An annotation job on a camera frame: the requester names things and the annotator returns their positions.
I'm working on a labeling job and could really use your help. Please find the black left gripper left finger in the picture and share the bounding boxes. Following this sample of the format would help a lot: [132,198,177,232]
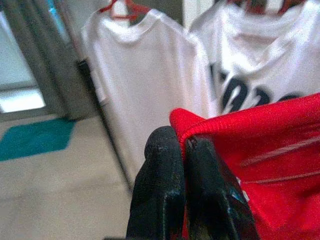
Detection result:
[126,125,187,240]

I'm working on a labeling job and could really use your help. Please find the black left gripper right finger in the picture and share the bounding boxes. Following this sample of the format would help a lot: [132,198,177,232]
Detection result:
[183,136,261,240]

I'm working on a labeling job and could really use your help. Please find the red knit sweater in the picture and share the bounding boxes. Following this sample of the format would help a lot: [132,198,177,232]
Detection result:
[169,92,320,240]

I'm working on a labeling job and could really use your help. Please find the red plastic hanger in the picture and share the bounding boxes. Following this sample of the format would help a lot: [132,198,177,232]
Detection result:
[224,0,301,16]
[98,0,151,22]

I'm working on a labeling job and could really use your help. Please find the plain white T-shirt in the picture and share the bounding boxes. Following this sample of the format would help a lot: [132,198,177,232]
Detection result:
[79,8,218,188]

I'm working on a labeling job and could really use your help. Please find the teal floor mat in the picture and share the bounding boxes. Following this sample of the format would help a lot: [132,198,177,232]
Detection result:
[0,118,77,162]

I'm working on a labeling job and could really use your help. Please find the black rack upright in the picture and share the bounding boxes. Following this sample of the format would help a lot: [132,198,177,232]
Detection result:
[76,59,133,191]

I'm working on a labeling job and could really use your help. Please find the white T-shirt with black print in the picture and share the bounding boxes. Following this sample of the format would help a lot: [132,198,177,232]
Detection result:
[189,0,320,118]

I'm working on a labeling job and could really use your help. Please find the grey curtain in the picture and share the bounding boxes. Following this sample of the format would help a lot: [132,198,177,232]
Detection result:
[2,0,98,121]

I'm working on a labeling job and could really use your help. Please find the glass door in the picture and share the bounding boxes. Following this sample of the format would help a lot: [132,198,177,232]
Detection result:
[0,9,47,113]

